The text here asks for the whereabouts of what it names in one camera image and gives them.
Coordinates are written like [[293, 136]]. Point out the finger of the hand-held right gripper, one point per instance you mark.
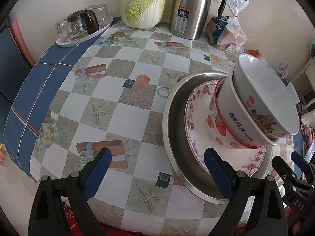
[[283, 170], [301, 163]]

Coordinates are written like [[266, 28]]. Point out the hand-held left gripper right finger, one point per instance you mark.
[[219, 174]]

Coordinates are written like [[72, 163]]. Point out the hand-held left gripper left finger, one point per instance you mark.
[[97, 174]]

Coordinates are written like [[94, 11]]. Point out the round floral plate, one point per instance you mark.
[[199, 132]]

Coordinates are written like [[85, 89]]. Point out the strawberry print bowl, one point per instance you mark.
[[216, 127]]

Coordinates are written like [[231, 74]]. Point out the stainless steel basin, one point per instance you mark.
[[177, 132]]

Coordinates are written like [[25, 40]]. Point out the white square bowl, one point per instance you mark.
[[236, 110]]

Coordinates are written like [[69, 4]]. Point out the small floral bowl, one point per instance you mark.
[[258, 78]]

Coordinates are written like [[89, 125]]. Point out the smartphone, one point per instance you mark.
[[310, 152]]

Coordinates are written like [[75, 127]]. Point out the checkered plastic tablecloth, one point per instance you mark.
[[118, 108]]

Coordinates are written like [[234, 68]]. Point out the white power strip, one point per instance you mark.
[[293, 93]]

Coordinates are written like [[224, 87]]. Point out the white chair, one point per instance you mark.
[[307, 78]]

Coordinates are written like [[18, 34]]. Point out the colourful packets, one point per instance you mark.
[[3, 153]]

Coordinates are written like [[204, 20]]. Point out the blue plaid tablecloth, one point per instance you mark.
[[37, 91]]

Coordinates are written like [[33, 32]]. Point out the orange snack packet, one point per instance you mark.
[[254, 54]]

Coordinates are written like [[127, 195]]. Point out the bagged bread loaf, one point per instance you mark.
[[228, 32]]

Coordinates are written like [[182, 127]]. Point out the white oval tray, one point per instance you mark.
[[103, 28]]

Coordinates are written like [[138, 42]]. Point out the stainless steel thermos jug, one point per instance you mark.
[[192, 9]]

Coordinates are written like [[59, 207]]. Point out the napa cabbage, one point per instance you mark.
[[145, 2]]

